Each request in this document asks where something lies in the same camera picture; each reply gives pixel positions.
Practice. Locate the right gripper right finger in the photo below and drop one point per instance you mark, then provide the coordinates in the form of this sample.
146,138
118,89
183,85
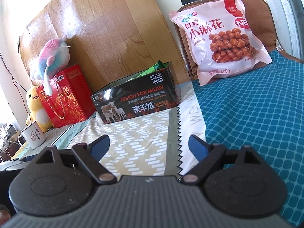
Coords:
209,158

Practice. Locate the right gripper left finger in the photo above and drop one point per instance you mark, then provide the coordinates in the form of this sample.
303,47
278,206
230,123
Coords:
89,155

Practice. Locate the green snack packet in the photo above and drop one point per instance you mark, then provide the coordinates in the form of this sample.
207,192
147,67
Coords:
157,66

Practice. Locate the person's left hand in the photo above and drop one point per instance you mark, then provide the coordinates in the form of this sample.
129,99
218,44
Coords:
4,214

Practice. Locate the white enamel mug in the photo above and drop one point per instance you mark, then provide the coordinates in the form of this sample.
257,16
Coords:
33,135

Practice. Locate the patterned bed quilt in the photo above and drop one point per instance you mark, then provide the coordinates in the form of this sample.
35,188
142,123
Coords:
150,145

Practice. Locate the red gift bag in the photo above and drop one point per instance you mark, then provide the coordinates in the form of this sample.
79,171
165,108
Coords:
71,100

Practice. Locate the yellow duck plush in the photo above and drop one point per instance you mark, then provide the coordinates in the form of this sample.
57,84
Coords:
37,110

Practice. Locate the blue checked sheet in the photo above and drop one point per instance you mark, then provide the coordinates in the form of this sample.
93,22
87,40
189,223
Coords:
262,108

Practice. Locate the black sheep-print box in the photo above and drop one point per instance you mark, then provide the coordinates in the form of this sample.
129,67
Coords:
131,97

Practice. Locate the pastel rainbow plush toy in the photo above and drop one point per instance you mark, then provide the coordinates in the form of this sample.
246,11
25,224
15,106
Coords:
53,58

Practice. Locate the pink fried-twist snack bag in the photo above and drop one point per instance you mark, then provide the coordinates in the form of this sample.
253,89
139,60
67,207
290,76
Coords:
220,40

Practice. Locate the wooden headboard panel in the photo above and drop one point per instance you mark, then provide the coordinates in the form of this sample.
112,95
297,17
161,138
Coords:
109,39

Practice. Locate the brown cushion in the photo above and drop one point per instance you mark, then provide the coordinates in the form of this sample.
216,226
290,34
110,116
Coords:
261,23

